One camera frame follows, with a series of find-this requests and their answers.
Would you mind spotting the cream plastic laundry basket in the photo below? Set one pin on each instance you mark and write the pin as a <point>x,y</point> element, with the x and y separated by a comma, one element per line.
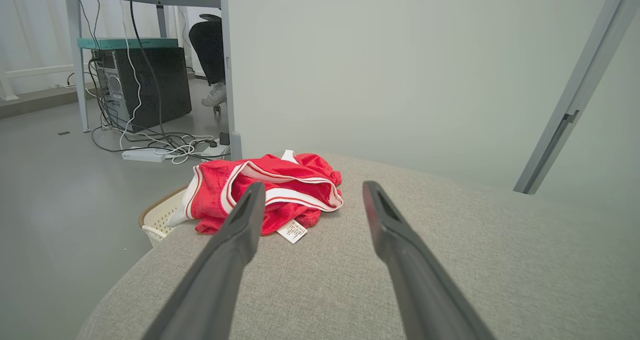
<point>160,220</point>

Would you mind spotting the grey metal desk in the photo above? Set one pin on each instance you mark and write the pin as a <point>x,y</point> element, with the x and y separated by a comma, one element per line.
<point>75,55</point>

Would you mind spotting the white power strip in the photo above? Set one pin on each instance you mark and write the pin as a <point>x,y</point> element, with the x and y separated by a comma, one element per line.
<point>142,155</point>

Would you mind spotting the white sneaker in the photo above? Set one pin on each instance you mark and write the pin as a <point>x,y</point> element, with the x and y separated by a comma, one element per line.
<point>215,95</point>

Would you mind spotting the red Bulls basketball jersey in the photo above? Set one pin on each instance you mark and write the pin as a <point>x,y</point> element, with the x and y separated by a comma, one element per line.
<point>300,172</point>

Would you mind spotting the black trouser leg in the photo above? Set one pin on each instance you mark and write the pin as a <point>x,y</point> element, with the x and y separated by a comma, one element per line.
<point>210,50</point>

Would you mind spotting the flat teal box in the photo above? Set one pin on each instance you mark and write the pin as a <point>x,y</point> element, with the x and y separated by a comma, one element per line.
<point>125,43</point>

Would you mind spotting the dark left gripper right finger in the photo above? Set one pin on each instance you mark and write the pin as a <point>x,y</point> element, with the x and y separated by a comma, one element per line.
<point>415,280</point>

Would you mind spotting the black computer tower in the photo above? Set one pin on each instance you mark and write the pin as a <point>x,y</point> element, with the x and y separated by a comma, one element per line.
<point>165,85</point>

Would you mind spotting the white pipe rail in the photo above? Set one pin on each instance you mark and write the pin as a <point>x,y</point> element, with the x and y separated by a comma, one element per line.
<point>40,71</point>

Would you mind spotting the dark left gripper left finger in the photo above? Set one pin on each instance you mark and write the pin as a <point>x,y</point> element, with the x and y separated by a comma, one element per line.
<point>220,270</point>

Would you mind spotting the grey partition post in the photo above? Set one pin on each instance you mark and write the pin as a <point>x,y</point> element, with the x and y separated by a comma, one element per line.
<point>227,80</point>
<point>575,95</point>

